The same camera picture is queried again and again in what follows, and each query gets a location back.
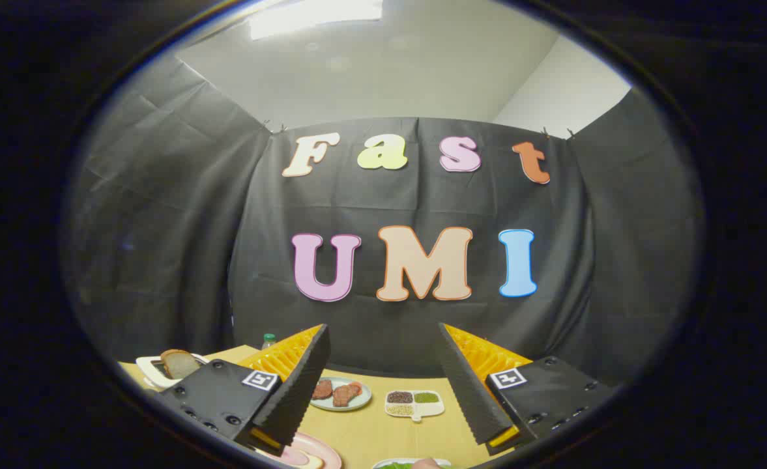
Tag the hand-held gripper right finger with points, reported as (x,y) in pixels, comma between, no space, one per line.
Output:
(468,391)

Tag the ceiling light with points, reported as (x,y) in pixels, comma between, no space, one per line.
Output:
(311,16)

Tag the plain bread slice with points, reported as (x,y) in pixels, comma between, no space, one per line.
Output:
(178,363)

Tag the pale blue plate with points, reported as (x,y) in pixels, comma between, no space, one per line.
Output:
(363,397)

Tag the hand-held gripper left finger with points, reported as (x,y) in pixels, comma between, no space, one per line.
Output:
(295,391)

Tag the pink ham slice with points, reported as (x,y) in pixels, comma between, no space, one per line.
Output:
(295,458)

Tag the white plate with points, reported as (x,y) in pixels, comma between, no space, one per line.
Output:
(380,464)

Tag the white toaster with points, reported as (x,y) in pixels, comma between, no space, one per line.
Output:
(148,371)

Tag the clear water bottle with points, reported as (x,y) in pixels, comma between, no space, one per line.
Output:
(269,341)

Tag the brown meat patty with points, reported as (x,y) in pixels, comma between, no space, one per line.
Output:
(322,389)
(344,395)

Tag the pink plate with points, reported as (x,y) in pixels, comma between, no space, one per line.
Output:
(328,451)

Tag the green lettuce leaf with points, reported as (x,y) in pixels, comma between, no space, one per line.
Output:
(396,466)

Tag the white divided bean dish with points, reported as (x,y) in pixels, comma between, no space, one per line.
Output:
(432,409)

